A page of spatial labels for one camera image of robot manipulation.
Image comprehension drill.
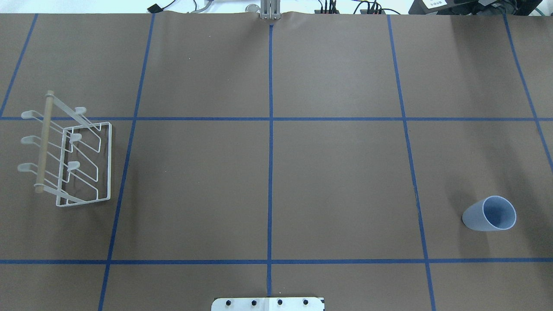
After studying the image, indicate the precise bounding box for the white metal base plate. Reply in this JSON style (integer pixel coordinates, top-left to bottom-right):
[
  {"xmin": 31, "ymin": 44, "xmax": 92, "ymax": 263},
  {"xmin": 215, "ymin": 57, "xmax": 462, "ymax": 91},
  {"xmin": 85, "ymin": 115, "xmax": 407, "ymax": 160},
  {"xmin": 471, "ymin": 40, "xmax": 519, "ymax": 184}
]
[{"xmin": 211, "ymin": 297, "xmax": 325, "ymax": 311}]

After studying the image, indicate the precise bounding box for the aluminium camera mast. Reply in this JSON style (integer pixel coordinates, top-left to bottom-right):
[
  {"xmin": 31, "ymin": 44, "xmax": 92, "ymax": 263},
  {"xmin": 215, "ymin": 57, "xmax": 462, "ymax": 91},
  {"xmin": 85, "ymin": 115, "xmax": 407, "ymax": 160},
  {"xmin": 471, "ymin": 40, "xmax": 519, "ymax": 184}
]
[{"xmin": 259, "ymin": 0, "xmax": 282, "ymax": 20}]

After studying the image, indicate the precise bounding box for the white wire cup holder rack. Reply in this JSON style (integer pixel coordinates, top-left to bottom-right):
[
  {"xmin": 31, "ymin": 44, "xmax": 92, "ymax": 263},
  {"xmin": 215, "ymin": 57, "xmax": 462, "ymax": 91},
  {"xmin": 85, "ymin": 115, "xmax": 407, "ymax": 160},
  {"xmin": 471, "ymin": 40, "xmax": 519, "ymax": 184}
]
[{"xmin": 17, "ymin": 91, "xmax": 113, "ymax": 207}]

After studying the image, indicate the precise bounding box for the light blue plastic cup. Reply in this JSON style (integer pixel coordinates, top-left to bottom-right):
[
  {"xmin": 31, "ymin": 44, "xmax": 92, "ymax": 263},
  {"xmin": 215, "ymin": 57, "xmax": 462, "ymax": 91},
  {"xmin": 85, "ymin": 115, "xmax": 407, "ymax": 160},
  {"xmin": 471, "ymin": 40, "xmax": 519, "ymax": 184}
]
[{"xmin": 461, "ymin": 195, "xmax": 517, "ymax": 232}]

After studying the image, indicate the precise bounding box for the small black usb hub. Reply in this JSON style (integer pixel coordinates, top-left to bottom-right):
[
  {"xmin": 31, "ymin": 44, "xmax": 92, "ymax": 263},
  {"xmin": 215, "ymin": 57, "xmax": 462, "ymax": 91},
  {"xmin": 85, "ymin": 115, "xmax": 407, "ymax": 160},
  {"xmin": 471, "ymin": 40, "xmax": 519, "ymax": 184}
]
[{"xmin": 147, "ymin": 4, "xmax": 164, "ymax": 14}]

